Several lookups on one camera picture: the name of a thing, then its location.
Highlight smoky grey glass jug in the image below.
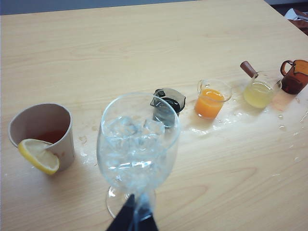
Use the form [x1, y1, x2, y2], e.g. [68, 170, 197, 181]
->
[150, 88, 187, 129]

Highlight clear jug with wooden handle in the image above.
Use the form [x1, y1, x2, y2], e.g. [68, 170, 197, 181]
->
[240, 61, 282, 110]

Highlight translucent left gripper left finger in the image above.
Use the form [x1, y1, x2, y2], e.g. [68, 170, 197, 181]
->
[105, 193, 137, 231]

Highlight clear wine glass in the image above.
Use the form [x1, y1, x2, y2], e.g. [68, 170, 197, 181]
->
[96, 92, 181, 219]

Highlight beige paper cup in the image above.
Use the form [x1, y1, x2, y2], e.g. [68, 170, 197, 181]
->
[8, 103, 76, 173]

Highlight clear ice cubes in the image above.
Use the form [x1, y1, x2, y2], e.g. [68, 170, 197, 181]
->
[100, 115, 167, 191]

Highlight translucent left gripper right finger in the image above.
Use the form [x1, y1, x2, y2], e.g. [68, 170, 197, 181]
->
[132, 190, 160, 231]

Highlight amber glass measuring jug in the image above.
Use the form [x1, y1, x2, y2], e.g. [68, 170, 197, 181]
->
[280, 59, 308, 95]

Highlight clear beaker with orange juice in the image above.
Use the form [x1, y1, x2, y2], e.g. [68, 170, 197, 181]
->
[194, 79, 233, 120]

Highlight yellow lemon slice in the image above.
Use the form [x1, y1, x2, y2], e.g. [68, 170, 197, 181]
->
[18, 139, 60, 176]

